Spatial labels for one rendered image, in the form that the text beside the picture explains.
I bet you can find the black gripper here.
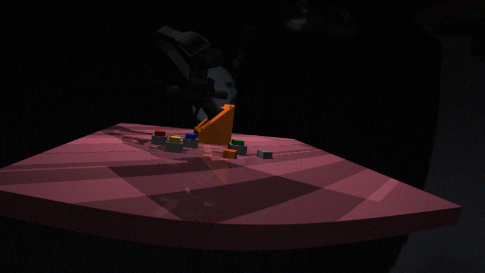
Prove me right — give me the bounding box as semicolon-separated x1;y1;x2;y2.
166;69;228;121

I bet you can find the red button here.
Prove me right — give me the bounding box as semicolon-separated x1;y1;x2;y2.
151;130;167;145

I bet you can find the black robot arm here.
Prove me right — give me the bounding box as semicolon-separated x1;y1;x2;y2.
150;25;224;120

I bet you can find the blue button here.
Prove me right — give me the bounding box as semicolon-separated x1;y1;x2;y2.
182;133;198;149

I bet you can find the yellow button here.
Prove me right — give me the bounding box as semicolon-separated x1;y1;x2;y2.
165;136;183;153

